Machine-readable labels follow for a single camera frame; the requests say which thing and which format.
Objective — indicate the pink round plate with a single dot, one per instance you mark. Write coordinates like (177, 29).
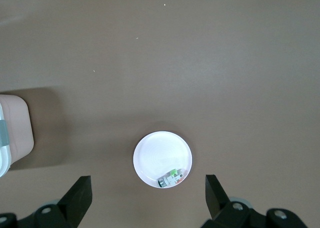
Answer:
(162, 155)

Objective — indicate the white lidded storage box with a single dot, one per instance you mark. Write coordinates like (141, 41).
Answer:
(17, 127)

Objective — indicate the green push button switch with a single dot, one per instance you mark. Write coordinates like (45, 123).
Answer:
(170, 179)

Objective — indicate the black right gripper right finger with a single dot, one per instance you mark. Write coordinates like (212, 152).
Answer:
(220, 205)

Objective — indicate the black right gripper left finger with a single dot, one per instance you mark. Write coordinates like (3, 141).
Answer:
(72, 203)

